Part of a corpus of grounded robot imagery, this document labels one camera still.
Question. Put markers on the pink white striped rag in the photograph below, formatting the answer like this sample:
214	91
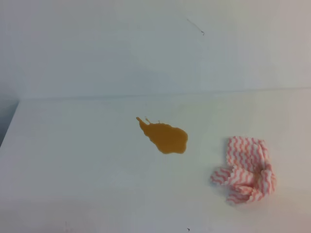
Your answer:
249	175

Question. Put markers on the brown coffee stain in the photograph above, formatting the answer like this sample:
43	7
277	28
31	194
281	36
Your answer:
167	139

